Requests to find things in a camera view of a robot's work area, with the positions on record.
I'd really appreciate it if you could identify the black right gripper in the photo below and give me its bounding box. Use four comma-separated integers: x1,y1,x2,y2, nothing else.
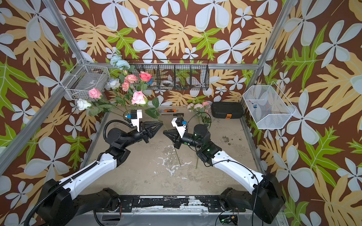
165,129,205,151

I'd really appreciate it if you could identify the white wire basket right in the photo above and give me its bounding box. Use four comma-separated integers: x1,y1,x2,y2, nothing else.
243,85,296,130

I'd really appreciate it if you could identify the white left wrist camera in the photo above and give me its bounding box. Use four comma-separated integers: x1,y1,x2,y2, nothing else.
126,109,142,132

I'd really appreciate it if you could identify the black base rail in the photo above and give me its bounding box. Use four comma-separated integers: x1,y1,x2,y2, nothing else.
113,194,227,213

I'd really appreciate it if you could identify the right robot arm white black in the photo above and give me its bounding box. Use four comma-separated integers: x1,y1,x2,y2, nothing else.
163,124,286,224

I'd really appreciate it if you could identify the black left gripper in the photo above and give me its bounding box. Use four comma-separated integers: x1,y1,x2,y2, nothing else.
121,121,160,150

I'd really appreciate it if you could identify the pink rose cluster stem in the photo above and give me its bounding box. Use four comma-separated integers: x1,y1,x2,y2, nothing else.
201,101,212,126

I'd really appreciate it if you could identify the black zip case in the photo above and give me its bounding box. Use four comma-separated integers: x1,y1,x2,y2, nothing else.
211,102,244,119

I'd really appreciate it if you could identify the white rose stem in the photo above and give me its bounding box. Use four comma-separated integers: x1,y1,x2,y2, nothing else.
76,99,113,116

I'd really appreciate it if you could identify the white wire basket left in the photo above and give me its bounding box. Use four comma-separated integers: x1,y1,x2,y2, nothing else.
62,60,110,102

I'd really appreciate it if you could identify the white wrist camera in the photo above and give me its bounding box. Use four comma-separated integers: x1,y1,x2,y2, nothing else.
171,117,187,138
126,109,142,132

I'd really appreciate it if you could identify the light blue flower stem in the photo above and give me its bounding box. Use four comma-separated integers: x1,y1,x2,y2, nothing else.
110,52,131,71

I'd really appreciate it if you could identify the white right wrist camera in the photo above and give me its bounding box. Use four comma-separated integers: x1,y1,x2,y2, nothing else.
171,117,187,138

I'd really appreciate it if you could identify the pale pink carnation stem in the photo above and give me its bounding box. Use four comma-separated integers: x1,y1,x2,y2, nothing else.
186,102,206,170

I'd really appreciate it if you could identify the pink rose bunch in vase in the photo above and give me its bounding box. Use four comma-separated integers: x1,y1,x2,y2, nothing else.
107,70,153,107

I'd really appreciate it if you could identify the white wire basket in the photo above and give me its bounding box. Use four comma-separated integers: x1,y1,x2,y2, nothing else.
62,60,110,102
243,85,296,130

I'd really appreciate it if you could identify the pink rose stem left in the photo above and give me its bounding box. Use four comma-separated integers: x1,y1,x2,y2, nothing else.
88,88,111,105

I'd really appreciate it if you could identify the black wire wall basket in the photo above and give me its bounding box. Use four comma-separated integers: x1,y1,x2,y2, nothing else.
130,59,210,91

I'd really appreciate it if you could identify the clear ribbed glass vase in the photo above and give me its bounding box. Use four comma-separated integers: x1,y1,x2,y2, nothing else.
123,110,137,120

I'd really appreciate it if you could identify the black yellow screwdriver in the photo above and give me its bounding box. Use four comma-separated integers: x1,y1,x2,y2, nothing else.
162,113,184,117

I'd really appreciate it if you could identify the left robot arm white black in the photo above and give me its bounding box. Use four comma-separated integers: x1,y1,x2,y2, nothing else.
24,120,163,226

